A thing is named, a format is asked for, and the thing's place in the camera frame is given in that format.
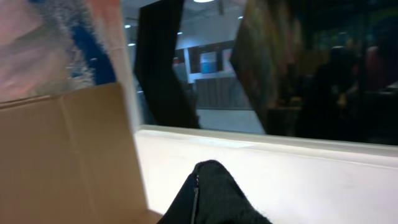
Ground black t-shirt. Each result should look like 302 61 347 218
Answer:
158 160 271 224

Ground white window ledge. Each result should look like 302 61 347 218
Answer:
134 125 397 224

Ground cardboard box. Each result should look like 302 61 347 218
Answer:
1 83 160 224

